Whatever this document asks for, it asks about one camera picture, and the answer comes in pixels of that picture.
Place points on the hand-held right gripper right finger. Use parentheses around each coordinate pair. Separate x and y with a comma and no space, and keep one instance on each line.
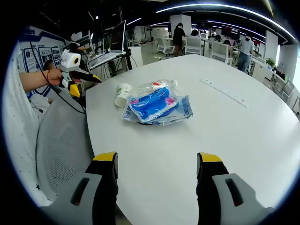
(211,187)

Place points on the grey mesh chair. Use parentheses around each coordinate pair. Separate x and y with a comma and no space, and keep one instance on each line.
(61,145)

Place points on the clear water bottle item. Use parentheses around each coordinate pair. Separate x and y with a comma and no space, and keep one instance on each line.
(150,87)

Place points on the long ceiling light strip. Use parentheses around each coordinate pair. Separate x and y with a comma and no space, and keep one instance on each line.
(222,5)

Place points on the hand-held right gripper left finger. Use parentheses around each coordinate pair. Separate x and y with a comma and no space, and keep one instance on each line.
(93,187)

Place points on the blue wall display board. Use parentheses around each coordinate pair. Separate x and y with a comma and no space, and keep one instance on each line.
(44,55)

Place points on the white desktop monitor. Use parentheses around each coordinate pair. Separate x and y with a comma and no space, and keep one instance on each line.
(204,35)

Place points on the person's left hand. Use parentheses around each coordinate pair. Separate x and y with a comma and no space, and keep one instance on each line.
(55,76)

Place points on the clear packet blue pad item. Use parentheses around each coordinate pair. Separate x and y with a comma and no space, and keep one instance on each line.
(184,107)

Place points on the green potted plant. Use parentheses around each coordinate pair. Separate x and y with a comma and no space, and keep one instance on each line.
(271,62)

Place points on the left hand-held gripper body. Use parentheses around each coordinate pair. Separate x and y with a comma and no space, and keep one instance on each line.
(70,61)

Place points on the silver laptop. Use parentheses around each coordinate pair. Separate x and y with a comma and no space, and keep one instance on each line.
(117,37)

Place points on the small blue tissue pack item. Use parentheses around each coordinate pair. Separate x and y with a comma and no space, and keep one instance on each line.
(152,103)

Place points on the white cabinet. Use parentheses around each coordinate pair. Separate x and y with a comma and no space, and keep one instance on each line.
(260,71)

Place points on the black tripod stand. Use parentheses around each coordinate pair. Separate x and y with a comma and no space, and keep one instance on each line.
(128,58)

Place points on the white office chair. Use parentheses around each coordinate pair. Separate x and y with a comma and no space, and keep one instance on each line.
(220,50)
(193,45)
(164,45)

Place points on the floral paper cup item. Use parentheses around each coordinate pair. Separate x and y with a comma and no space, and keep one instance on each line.
(122,93)

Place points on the grey office chair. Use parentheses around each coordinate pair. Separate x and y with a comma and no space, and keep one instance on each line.
(288,90)

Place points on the white table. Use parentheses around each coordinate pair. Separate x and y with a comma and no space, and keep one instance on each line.
(164,145)

